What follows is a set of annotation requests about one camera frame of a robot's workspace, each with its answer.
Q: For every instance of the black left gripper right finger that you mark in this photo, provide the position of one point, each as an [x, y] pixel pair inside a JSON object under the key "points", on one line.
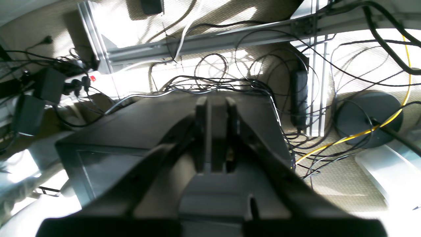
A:
{"points": [[310, 215]]}

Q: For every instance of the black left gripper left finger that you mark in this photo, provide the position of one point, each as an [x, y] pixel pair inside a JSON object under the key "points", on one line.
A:
{"points": [[144, 202]]}

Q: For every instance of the black power adapter brick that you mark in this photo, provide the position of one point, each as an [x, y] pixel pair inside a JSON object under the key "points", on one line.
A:
{"points": [[299, 92]]}

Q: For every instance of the black round stand base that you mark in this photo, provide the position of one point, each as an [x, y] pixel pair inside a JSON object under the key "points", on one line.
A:
{"points": [[361, 112]]}

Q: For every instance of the white power strip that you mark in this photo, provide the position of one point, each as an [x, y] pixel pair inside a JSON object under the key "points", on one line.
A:
{"points": [[73, 68]]}

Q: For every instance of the clear plastic storage bin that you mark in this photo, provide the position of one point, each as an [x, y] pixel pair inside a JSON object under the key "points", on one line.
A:
{"points": [[394, 169]]}

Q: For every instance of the aluminium frame crossbar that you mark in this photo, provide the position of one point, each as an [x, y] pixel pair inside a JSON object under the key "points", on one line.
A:
{"points": [[290, 30]]}

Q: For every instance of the aluminium table frame leg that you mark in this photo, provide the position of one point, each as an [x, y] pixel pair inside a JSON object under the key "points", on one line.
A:
{"points": [[93, 21]]}

